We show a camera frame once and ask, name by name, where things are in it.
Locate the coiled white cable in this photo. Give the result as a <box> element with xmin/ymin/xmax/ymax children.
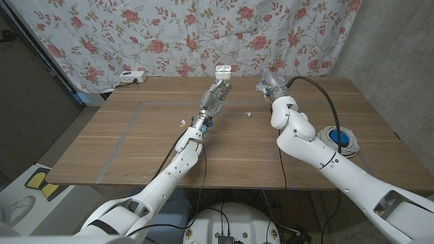
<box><xmin>317</xmin><ymin>125</ymin><xmax>360</xmax><ymax>159</ymax></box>

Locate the blue round pedal button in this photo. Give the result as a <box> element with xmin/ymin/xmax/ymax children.
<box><xmin>330</xmin><ymin>129</ymin><xmax>350</xmax><ymax>148</ymax></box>

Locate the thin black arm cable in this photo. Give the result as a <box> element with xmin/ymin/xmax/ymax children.
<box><xmin>127</xmin><ymin>142</ymin><xmax>208</xmax><ymax>237</ymax></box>
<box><xmin>277</xmin><ymin>145</ymin><xmax>288</xmax><ymax>190</ymax></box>

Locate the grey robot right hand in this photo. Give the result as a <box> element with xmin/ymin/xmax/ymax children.
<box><xmin>256</xmin><ymin>70</ymin><xmax>291</xmax><ymax>102</ymax></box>

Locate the white shoe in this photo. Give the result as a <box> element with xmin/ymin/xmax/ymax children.
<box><xmin>0</xmin><ymin>195</ymin><xmax>37</xmax><ymax>226</ymax></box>

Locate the white storage box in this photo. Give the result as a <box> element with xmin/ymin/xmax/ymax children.
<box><xmin>77</xmin><ymin>91</ymin><xmax>106</xmax><ymax>108</ymax></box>

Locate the white floor board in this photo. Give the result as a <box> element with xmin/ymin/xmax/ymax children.
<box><xmin>0</xmin><ymin>163</ymin><xmax>102</xmax><ymax>238</ymax></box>

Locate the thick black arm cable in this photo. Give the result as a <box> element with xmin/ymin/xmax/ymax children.
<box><xmin>151</xmin><ymin>130</ymin><xmax>189</xmax><ymax>182</ymax></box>
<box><xmin>285</xmin><ymin>75</ymin><xmax>343</xmax><ymax>244</ymax></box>

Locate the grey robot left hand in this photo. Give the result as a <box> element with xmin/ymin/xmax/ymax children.
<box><xmin>191</xmin><ymin>79</ymin><xmax>234</xmax><ymax>129</ymax></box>

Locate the black power strip cord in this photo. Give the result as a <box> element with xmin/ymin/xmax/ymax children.
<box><xmin>115</xmin><ymin>78</ymin><xmax>139</xmax><ymax>89</ymax></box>

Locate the white AirPods case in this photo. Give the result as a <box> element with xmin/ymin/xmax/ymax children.
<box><xmin>214</xmin><ymin>64</ymin><xmax>233</xmax><ymax>81</ymax></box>

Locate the floral rose backdrop cloth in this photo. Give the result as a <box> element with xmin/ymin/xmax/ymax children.
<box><xmin>8</xmin><ymin>0</ymin><xmax>363</xmax><ymax>94</ymax></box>

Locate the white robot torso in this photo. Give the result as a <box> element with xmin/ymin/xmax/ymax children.
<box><xmin>182</xmin><ymin>202</ymin><xmax>281</xmax><ymax>244</ymax></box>

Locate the white power strip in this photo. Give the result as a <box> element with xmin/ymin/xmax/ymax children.
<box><xmin>119</xmin><ymin>70</ymin><xmax>148</xmax><ymax>84</ymax></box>

